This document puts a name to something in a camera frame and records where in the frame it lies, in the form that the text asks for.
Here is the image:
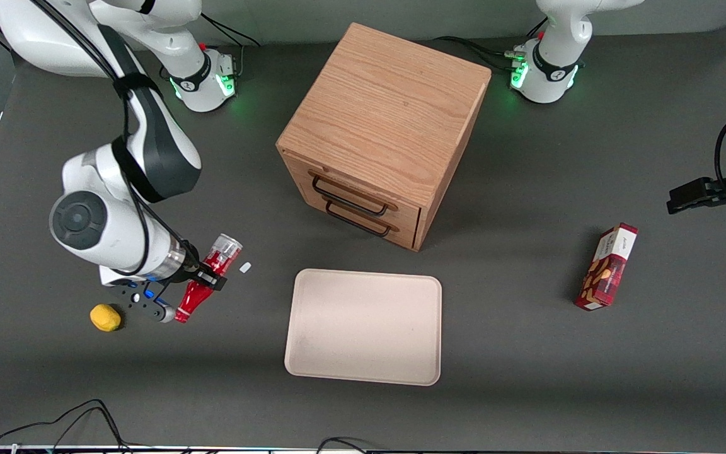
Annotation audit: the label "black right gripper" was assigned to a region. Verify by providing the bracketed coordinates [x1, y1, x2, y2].
[176, 242, 229, 293]

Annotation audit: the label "red coke bottle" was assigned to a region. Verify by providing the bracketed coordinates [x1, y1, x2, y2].
[175, 233, 243, 324]

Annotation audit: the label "beige plastic tray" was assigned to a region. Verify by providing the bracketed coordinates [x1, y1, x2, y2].
[284, 269, 443, 387]

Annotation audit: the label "red snack box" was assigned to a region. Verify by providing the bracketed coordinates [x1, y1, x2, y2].
[575, 223, 639, 311]

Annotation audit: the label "yellow lemon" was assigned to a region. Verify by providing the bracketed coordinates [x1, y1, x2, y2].
[89, 304, 122, 333]

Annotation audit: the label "wooden drawer cabinet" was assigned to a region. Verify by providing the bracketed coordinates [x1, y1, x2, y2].
[275, 23, 492, 253]

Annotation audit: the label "black wire drawer handle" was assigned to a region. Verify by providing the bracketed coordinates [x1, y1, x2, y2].
[325, 201, 393, 238]
[311, 174, 391, 218]

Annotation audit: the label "black floor cable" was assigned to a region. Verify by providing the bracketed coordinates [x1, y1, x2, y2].
[0, 399, 134, 453]
[316, 436, 370, 454]

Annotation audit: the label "black arm-mounted cable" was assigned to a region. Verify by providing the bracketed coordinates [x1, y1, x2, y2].
[32, 0, 203, 278]

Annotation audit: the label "black right arm base cables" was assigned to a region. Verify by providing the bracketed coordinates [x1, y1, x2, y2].
[198, 15, 262, 79]

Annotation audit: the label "black arm base cables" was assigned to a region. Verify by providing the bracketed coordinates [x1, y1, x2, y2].
[198, 15, 262, 79]
[432, 18, 548, 73]

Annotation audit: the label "black left arm base cables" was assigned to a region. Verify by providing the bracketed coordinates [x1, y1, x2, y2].
[432, 18, 548, 73]

